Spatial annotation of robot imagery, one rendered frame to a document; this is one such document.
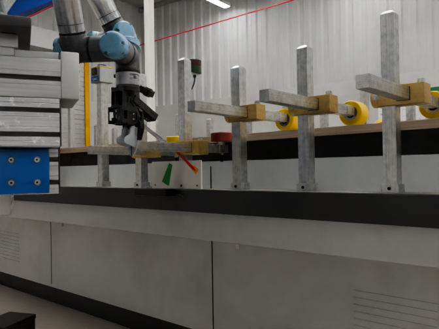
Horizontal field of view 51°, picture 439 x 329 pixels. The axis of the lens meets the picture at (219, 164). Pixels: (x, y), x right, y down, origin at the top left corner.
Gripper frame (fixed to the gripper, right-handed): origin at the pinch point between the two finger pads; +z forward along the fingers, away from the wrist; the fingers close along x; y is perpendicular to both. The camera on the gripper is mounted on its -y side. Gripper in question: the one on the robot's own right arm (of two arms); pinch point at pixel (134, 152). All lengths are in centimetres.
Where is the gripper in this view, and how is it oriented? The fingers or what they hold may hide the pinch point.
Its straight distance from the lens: 148.0
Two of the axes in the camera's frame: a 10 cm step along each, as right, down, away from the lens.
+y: -6.6, 0.0, -7.5
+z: 0.1, 10.0, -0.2
